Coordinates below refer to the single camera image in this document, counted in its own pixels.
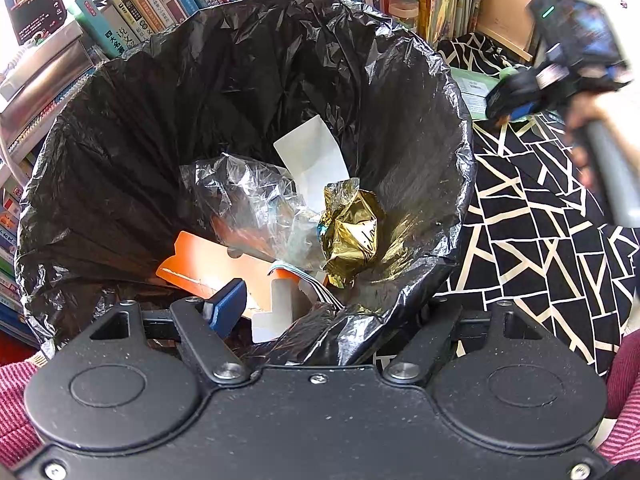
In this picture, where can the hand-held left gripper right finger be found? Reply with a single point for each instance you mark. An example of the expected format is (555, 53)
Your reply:
(430, 340)

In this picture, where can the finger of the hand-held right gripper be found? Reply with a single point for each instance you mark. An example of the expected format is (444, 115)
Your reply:
(520, 95)

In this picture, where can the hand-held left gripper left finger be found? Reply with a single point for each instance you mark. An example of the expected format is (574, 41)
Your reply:
(227, 305)

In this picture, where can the green plastic mailer bag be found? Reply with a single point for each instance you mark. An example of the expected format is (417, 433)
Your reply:
(472, 95)

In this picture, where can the clear plastic bag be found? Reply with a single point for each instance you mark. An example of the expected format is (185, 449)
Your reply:
(240, 195)

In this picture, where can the gold foil wrapper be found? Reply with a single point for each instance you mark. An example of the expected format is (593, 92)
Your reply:
(350, 230)

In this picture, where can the white paper piece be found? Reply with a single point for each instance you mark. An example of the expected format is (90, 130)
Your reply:
(310, 150)

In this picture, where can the bin with black liner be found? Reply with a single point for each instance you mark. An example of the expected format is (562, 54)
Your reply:
(150, 110)

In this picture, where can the person's right hand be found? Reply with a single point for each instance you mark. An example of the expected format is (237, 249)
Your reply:
(582, 110)

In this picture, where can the light wooden book stand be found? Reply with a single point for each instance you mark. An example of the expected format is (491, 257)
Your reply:
(505, 45)

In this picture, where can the orange cardboard box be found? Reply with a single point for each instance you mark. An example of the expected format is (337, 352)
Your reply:
(190, 260)

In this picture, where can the tan notebook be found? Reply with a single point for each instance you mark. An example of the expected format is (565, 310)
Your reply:
(510, 10)

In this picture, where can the black patterned tablecloth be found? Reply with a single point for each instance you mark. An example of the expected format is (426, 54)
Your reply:
(525, 240)

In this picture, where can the pile of colourful workbooks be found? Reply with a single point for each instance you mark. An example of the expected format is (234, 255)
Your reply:
(7, 240)

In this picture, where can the red striped knit sweater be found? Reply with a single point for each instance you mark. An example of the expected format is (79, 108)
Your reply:
(15, 395)

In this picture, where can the pile of lying books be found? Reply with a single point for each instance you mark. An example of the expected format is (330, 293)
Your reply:
(45, 75)

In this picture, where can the black phone with screen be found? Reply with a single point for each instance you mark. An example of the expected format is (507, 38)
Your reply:
(35, 5)

